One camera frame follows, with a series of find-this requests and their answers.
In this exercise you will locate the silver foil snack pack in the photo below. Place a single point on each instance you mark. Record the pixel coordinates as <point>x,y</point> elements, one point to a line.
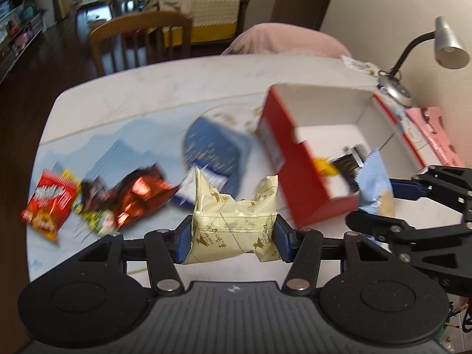
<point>359,152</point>

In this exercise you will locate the red crispy snack bag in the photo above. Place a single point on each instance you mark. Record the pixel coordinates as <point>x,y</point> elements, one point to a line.
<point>51,203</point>

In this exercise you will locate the cream yellow snack packet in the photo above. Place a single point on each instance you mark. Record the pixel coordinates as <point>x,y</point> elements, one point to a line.
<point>224,228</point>

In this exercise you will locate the copper red foil packet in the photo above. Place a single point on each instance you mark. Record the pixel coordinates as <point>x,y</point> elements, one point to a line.
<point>139,194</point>

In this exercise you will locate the yellow jelly sachet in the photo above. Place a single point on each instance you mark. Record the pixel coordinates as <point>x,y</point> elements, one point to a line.
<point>102,222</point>

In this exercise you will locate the dark brown snack packet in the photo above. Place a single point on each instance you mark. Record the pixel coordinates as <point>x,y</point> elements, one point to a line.
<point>95,195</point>

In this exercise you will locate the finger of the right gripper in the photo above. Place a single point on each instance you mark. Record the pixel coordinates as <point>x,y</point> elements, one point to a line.
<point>410,190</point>

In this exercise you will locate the dark tv cabinet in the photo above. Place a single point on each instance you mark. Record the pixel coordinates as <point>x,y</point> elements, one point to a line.
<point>18,29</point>

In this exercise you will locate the pink covered chair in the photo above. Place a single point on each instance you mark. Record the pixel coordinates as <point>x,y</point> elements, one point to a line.
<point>280,38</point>

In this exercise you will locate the red cardboard box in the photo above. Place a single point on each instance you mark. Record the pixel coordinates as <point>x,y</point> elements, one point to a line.
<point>302,122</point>

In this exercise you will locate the black snack packet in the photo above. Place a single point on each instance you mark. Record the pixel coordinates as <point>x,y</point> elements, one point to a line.
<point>349,166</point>

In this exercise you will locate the wooden dining chair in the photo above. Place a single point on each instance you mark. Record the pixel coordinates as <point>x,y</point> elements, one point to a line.
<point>163,35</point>

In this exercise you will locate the blue white snack packet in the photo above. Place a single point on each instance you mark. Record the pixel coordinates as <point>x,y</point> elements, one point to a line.
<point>197,179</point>

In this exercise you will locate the white paper packet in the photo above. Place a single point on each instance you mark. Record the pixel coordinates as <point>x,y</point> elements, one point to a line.
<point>356,65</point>

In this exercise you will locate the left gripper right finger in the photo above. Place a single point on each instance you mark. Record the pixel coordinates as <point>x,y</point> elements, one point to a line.
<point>304,251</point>

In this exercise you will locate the light blue cookie packet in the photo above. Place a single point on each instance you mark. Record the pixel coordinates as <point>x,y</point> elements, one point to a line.
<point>375,190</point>

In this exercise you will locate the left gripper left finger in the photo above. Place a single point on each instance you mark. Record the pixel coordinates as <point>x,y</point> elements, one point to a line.
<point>164,249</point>

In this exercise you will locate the silver desk lamp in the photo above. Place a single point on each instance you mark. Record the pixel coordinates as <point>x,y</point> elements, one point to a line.
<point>419,77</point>

